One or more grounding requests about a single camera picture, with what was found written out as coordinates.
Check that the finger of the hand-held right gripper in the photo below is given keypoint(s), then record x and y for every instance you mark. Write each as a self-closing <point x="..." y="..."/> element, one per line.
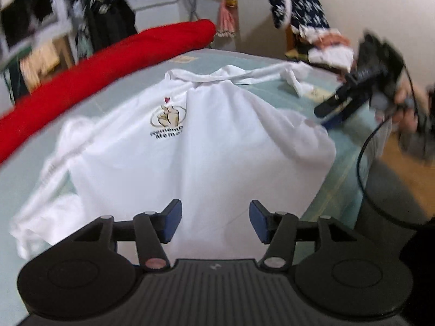
<point x="336" y="102"/>
<point x="340" y="119"/>

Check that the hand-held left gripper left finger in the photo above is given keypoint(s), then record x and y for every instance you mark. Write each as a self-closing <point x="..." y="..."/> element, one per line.
<point x="174" y="217"/>

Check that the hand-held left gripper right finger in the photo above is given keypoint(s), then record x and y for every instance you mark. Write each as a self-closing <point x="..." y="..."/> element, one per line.
<point x="256" y="219"/>

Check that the white t-shirt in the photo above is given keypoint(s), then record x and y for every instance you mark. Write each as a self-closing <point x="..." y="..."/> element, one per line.
<point x="210" y="149"/>

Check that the metal clothes rack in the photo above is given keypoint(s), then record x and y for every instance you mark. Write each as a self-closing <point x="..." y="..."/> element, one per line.
<point x="195" y="6"/>

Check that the person's right hand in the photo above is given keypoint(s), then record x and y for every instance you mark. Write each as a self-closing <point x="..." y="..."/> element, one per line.
<point x="406" y="119"/>

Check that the folded white cloth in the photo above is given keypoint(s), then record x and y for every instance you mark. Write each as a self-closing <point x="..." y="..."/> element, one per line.
<point x="331" y="57"/>

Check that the pink cloth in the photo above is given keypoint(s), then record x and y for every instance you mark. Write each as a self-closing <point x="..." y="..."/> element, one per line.
<point x="334" y="39"/>

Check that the teal checked bed sheet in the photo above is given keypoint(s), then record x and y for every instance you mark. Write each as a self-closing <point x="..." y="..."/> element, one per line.
<point x="265" y="78"/>

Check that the wooden chair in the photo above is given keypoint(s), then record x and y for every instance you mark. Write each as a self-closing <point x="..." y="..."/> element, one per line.
<point x="290" y="39"/>

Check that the navy star-print robe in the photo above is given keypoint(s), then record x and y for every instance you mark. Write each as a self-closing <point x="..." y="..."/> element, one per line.
<point x="306" y="3"/>

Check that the pink frilled curtain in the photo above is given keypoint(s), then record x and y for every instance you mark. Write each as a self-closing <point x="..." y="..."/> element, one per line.
<point x="226" y="17"/>

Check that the red blanket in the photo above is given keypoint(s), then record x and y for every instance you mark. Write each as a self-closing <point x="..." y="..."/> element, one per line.
<point x="102" y="64"/>

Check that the black hanging jacket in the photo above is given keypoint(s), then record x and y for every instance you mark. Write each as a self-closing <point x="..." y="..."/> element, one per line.
<point x="108" y="23"/>

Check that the cardboard boxes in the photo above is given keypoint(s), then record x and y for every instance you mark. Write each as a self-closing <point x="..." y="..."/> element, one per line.
<point x="44" y="57"/>

